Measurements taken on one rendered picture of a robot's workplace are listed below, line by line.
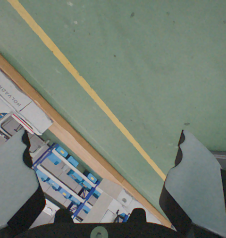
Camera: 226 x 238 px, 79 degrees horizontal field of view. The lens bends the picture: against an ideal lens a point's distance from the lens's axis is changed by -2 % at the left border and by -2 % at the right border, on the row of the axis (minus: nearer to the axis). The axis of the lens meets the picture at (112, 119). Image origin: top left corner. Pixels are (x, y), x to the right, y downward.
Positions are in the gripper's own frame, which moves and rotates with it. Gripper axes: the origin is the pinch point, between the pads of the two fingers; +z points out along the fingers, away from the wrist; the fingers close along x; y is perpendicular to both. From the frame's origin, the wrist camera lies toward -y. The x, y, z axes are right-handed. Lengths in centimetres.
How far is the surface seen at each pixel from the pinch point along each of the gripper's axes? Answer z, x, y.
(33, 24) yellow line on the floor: 64, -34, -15
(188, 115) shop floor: 29.7, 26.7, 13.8
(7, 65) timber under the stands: 124, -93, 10
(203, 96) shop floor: 24.8, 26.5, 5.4
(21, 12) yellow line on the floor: 65, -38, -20
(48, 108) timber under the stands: 120, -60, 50
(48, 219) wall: 369, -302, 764
